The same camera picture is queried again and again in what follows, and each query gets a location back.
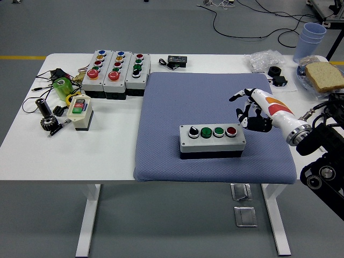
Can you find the black pen tool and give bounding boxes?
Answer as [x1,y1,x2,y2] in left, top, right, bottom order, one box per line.
[47,118,72,138]

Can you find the metal floor socket plate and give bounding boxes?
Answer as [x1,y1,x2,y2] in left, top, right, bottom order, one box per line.
[230,184,253,202]
[233,206,258,228]

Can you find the white paper sheet under servo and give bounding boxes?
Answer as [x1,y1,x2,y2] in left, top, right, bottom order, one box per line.
[252,70,298,94]

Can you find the yellow tape roll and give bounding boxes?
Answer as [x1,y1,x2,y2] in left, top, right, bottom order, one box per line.
[65,91,82,106]

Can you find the white floor cables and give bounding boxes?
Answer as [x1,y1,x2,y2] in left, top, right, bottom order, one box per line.
[196,0,237,9]

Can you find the black cable with jack plug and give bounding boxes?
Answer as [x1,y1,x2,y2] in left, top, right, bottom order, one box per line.
[31,70,58,92]

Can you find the grey box with selector knob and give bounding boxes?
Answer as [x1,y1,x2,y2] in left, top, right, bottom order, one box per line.
[125,53,152,97]

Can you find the white bread slice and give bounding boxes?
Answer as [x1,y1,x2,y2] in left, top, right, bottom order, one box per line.
[304,62,344,94]

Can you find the grey five-button box, mushroom button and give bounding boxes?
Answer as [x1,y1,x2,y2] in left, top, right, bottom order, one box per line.
[103,50,133,101]
[81,49,113,98]

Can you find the black power adapter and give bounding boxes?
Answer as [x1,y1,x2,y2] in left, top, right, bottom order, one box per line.
[51,68,71,81]

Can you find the black digital meter module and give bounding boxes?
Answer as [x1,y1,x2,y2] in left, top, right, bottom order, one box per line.
[167,55,188,69]

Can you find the black metal cylinder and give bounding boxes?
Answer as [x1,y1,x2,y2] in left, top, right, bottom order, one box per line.
[35,98,52,118]

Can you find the black meter cable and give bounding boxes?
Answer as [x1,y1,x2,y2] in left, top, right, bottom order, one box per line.
[157,58,173,71]

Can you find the blue-grey fabric mat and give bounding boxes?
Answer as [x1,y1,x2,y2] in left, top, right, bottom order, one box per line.
[133,71,298,185]

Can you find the light blue plastic cup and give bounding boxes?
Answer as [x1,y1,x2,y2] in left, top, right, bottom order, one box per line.
[299,34,324,45]
[300,23,327,40]
[292,39,322,65]

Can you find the green tape roll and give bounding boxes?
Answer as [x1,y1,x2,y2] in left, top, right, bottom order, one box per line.
[52,77,74,102]

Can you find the aluminium frame with black leg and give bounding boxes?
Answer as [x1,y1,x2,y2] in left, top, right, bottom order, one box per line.
[306,0,344,61]

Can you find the white table leg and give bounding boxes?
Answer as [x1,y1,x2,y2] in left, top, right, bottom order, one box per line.
[75,184,102,258]
[260,184,292,256]

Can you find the black device with cables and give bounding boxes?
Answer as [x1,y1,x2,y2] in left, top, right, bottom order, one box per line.
[328,93,344,108]

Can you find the short black floor cable loop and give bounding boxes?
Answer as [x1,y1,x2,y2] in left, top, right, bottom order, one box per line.
[278,28,300,48]

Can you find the grey four-button control box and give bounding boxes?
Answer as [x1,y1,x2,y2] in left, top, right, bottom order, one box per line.
[179,123,247,161]

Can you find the long black floor cable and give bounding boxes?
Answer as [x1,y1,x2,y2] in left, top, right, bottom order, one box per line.
[198,0,327,44]

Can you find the clear plastic bag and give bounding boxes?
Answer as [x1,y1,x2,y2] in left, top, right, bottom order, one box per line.
[244,49,286,73]

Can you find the small black toothed part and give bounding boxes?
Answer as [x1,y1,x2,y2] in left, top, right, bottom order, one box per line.
[52,105,68,117]

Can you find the brown bread slice in wrap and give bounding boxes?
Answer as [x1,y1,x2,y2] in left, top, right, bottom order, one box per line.
[299,55,330,67]

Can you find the black bevel gear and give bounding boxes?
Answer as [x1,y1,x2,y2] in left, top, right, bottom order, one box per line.
[40,116,59,132]

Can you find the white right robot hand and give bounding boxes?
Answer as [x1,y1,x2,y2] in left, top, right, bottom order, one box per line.
[228,88,306,135]

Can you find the cream switch box, red green keys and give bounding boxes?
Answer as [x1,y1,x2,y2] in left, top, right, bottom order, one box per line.
[66,93,94,132]

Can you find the blue plate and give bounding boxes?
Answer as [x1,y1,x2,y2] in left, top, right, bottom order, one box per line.
[296,65,317,91]

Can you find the small black servo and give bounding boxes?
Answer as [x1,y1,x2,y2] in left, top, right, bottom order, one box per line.
[268,76,288,88]

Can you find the thin black looped cable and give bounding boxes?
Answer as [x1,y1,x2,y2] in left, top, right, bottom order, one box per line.
[21,85,59,113]

